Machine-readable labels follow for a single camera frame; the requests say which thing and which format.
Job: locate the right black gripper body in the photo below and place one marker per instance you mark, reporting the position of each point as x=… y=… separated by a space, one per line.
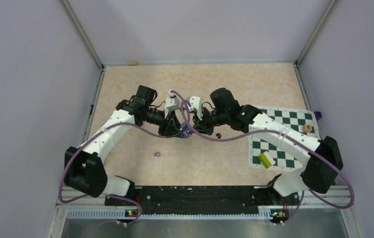
x=210 y=120

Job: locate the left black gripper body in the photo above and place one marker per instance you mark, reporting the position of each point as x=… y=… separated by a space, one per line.
x=157 y=117

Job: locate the purple grey earbud charging case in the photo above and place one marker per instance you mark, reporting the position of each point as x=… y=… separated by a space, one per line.
x=185 y=131

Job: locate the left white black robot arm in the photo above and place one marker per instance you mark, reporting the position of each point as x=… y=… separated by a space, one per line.
x=85 y=165

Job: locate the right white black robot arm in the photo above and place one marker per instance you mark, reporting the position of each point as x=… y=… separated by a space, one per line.
x=320 y=158

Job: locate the lime green white brick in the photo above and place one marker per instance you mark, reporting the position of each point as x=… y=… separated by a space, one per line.
x=266 y=159

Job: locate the green white chessboard mat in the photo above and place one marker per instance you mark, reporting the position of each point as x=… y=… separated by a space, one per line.
x=291 y=118

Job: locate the wooden letter cube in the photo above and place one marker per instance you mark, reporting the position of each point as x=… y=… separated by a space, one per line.
x=307 y=128

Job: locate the purple object beside table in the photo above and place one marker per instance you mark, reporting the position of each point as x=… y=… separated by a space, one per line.
x=318 y=115

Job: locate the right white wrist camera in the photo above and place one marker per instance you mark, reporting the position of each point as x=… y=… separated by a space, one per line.
x=195 y=106

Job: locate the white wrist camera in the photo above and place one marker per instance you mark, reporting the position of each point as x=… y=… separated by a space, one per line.
x=171 y=104
x=195 y=106

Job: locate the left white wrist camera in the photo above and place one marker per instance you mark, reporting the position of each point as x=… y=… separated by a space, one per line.
x=171 y=104

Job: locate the small wooden block at wall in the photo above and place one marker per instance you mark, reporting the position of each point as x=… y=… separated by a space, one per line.
x=132 y=63

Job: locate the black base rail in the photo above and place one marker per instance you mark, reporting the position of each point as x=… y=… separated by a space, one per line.
x=204 y=200

